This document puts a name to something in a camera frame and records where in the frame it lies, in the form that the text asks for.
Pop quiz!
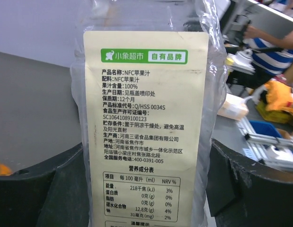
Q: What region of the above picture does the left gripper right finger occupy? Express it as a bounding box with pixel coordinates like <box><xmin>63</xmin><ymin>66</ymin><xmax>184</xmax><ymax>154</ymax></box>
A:
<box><xmin>206</xmin><ymin>139</ymin><xmax>293</xmax><ymax>227</ymax></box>

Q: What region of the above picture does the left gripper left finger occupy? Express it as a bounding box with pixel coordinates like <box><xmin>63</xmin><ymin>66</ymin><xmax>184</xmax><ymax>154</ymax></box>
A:
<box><xmin>0</xmin><ymin>144</ymin><xmax>89</xmax><ymax>227</ymax></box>

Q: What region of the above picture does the orange juice bottle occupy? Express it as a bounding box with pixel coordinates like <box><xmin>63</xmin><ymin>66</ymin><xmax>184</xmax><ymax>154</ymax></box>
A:
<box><xmin>0</xmin><ymin>163</ymin><xmax>12</xmax><ymax>176</ymax></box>

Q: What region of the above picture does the large clear juice bottle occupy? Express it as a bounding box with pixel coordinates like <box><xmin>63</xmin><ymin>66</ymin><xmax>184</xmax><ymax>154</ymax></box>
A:
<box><xmin>70</xmin><ymin>0</ymin><xmax>227</xmax><ymax>227</ymax></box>

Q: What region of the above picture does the blue plastic bin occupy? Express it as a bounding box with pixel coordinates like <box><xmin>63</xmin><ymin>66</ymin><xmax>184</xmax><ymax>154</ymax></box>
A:
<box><xmin>249</xmin><ymin>120</ymin><xmax>282</xmax><ymax>138</ymax></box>

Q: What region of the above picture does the cardboard box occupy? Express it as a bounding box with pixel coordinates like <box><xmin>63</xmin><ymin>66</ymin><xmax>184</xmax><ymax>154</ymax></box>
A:
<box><xmin>218</xmin><ymin>93</ymin><xmax>249</xmax><ymax>121</ymax></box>

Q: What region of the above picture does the person in striped shirt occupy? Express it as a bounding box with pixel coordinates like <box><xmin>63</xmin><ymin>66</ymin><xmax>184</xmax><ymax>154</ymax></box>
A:
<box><xmin>244</xmin><ymin>26</ymin><xmax>293</xmax><ymax>76</ymax></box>

